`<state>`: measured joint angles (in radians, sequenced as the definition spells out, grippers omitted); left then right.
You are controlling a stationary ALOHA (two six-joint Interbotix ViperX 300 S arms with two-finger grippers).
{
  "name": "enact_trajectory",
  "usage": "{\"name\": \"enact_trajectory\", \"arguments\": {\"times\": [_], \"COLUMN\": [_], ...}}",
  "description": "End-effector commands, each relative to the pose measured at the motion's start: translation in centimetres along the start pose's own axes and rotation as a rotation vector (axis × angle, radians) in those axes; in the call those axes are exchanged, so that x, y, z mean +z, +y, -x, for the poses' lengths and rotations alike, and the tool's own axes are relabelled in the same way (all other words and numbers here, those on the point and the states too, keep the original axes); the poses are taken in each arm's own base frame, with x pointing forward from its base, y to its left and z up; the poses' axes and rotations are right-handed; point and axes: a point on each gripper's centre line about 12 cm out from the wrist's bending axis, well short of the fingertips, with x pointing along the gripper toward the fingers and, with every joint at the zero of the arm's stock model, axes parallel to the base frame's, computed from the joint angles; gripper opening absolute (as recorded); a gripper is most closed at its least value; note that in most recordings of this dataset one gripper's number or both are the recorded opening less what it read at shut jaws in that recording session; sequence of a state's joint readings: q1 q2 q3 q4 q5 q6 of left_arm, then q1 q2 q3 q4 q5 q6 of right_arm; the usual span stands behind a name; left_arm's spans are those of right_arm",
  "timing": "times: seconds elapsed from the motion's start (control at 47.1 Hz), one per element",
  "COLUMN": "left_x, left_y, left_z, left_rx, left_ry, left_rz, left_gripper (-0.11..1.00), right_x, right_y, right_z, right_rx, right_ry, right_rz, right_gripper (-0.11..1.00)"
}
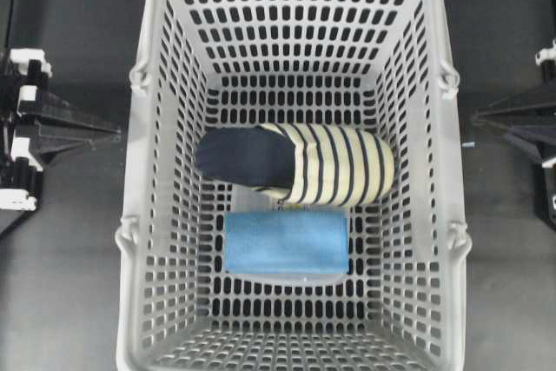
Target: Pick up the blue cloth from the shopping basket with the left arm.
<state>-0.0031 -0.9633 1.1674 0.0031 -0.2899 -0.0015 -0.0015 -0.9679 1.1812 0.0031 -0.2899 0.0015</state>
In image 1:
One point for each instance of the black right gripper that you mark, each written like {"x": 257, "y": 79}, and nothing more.
{"x": 537, "y": 141}

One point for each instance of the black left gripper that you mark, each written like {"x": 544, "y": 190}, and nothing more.
{"x": 23, "y": 73}

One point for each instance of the blue cloth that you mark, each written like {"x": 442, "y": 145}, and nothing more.
{"x": 286, "y": 242}

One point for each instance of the grey plastic shopping basket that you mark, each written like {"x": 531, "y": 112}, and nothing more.
{"x": 384, "y": 66}

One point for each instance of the clear plastic package under cloth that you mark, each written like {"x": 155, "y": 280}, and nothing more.
{"x": 243, "y": 201}

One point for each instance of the striped navy house slipper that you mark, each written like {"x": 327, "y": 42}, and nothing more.
{"x": 301, "y": 164}

